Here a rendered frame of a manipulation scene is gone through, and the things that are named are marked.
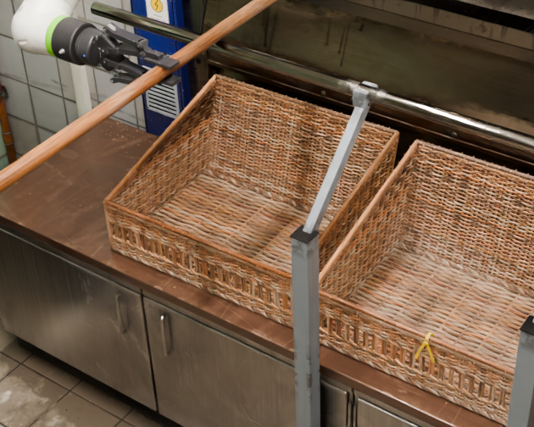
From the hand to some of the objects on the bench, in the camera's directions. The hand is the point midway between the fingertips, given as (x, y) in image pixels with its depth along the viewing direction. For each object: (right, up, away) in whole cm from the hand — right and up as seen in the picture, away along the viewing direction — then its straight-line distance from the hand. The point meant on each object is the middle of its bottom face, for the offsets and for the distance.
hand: (162, 69), depth 212 cm
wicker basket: (+66, -54, +27) cm, 89 cm away
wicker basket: (+18, -34, +55) cm, 67 cm away
